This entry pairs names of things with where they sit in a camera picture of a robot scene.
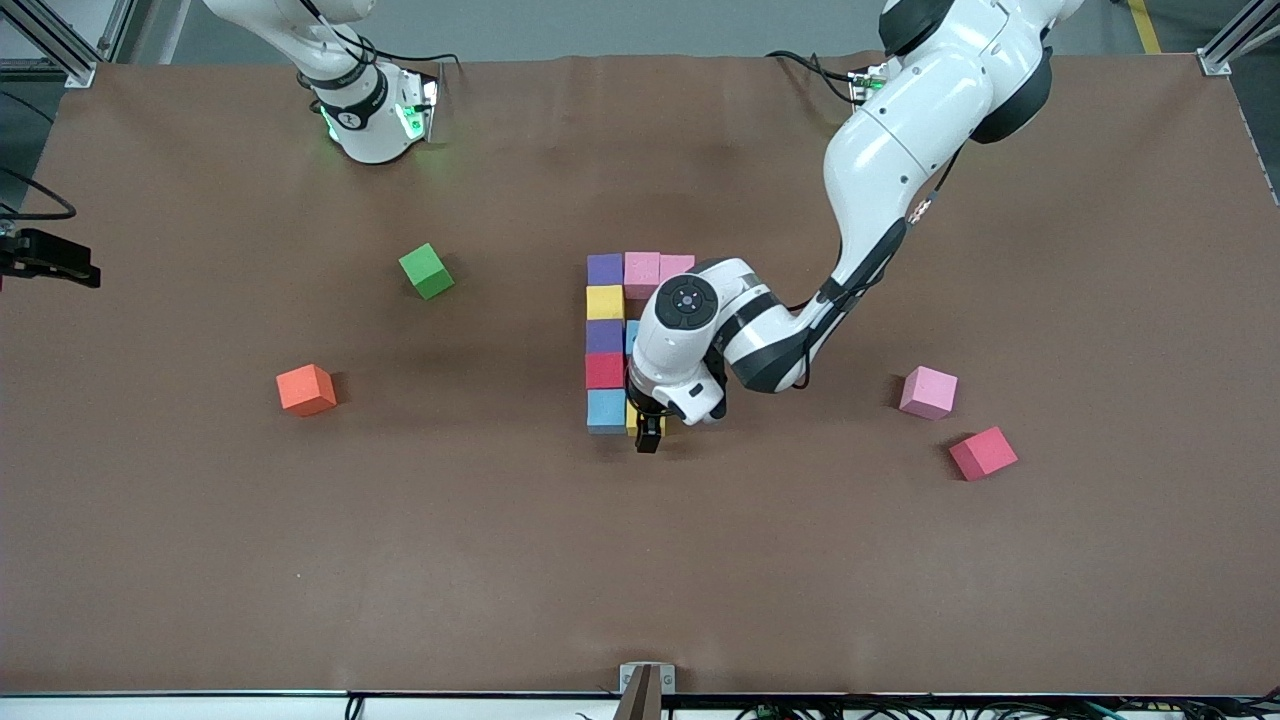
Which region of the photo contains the brown table mat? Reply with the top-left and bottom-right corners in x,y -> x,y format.
0,50 -> 1280,698

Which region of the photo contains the thin black base cable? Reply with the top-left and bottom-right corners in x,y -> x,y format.
765,50 -> 863,107
298,0 -> 461,73

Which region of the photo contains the orange foam cube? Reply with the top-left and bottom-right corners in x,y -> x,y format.
276,364 -> 338,417

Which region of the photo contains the grey metal camera bracket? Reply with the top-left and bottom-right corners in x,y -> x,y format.
618,662 -> 677,720

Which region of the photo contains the green foam cube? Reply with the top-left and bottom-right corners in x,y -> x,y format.
398,243 -> 455,300

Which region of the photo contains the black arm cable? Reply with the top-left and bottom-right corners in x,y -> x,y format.
0,165 -> 79,223
790,140 -> 966,391

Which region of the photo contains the aluminium frame profile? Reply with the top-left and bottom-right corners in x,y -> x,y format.
0,0 -> 136,89
1198,0 -> 1280,77

